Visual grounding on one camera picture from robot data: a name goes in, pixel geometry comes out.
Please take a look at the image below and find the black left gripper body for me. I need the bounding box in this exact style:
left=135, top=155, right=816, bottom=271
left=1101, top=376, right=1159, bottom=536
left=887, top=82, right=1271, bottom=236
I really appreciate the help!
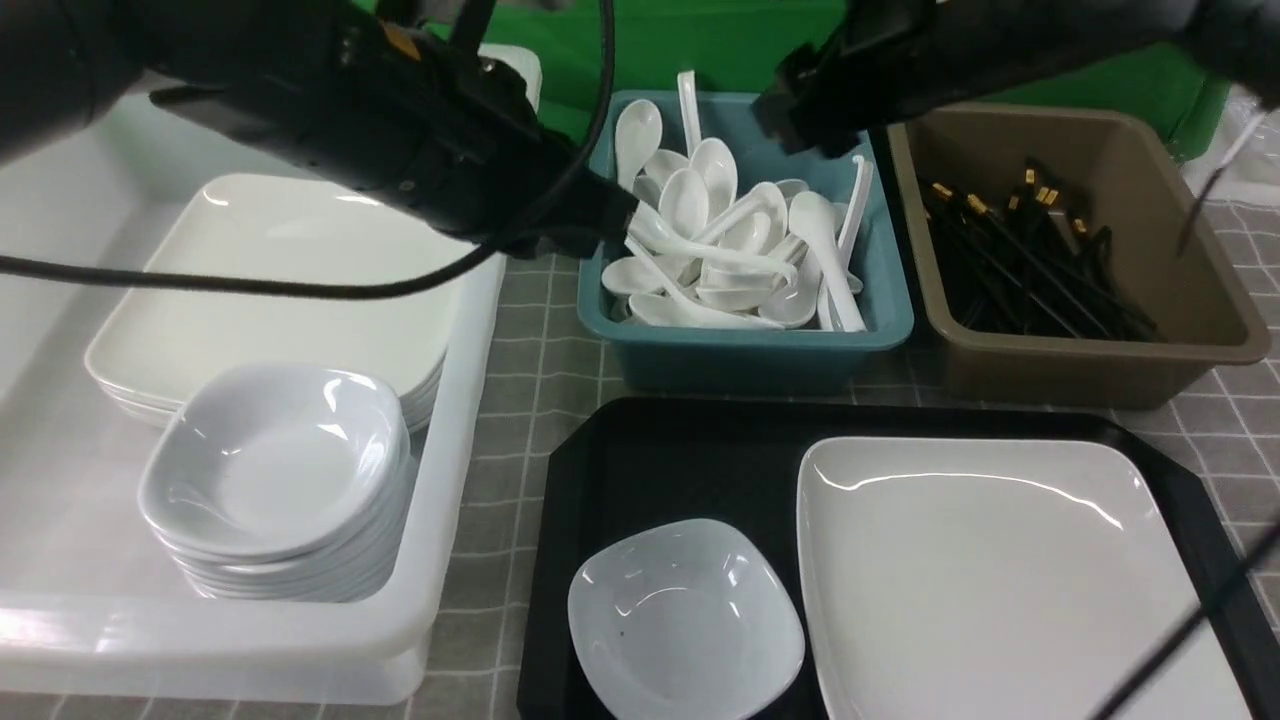
left=340, top=20, right=637, bottom=258

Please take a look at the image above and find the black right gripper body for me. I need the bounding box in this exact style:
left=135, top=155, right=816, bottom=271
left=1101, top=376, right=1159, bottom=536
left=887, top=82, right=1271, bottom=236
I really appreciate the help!
left=750, top=0, right=961, bottom=159

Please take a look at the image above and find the white square plate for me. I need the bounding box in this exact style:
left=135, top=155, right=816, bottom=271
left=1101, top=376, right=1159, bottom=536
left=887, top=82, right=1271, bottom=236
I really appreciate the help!
left=796, top=436, right=1239, bottom=719
left=84, top=174, right=471, bottom=404

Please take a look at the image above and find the white square bowl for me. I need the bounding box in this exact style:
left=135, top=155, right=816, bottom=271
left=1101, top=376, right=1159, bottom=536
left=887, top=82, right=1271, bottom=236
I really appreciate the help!
left=566, top=518, right=806, bottom=719

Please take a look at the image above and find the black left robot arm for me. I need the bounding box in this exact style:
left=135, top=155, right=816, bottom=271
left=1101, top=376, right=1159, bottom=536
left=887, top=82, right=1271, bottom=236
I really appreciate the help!
left=1, top=1, right=637, bottom=258

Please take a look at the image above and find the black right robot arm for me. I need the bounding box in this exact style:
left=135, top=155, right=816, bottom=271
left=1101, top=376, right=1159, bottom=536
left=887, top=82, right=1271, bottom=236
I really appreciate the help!
left=751, top=1, right=1279, bottom=158

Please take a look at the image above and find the green backdrop cloth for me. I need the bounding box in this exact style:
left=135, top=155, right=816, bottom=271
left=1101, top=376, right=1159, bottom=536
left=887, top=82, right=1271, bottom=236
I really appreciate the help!
left=484, top=1, right=1231, bottom=161

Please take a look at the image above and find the white ceramic spoon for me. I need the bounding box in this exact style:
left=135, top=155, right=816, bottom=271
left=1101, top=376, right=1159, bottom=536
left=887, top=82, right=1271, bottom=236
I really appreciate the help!
left=614, top=99, right=663, bottom=192
left=658, top=167, right=710, bottom=240
left=626, top=293, right=785, bottom=331
left=788, top=191, right=868, bottom=333

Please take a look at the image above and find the pile of black chopsticks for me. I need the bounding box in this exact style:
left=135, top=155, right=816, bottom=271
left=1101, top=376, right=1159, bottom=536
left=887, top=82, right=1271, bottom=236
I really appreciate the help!
left=918, top=156, right=1165, bottom=343

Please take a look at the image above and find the grey checked tablecloth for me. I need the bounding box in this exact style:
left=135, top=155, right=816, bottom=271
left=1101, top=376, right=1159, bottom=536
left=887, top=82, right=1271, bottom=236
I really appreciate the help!
left=3, top=259, right=1277, bottom=719

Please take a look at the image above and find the brown plastic chopstick bin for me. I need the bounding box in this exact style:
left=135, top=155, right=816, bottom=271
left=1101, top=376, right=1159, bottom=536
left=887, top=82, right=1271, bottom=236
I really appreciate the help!
left=886, top=104, right=1272, bottom=409

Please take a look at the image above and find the teal plastic spoon bin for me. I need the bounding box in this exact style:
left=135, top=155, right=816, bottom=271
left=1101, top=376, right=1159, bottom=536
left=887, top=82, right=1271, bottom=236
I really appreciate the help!
left=579, top=92, right=915, bottom=397

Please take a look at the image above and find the top stacked white bowl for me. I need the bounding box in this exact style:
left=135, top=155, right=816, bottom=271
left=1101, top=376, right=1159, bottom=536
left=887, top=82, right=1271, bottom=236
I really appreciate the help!
left=137, top=364, right=408, bottom=562

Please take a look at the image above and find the black plastic tray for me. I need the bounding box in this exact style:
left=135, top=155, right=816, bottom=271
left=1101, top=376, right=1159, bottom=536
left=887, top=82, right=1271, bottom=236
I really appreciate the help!
left=516, top=397, right=1238, bottom=719

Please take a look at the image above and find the stack of white plates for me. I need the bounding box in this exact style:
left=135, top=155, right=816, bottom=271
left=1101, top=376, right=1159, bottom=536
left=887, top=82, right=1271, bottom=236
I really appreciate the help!
left=84, top=341, right=445, bottom=432

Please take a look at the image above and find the stack of white bowls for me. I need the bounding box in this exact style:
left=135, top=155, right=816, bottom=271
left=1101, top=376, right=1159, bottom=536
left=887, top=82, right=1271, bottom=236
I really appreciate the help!
left=137, top=427, right=415, bottom=602

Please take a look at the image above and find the large white plastic bin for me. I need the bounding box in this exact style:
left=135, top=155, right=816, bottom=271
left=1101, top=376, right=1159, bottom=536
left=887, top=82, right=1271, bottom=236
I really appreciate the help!
left=0, top=42, right=543, bottom=706

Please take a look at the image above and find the black cable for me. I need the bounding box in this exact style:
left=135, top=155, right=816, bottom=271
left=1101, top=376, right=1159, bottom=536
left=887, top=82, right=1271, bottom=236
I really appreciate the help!
left=0, top=0, right=616, bottom=301

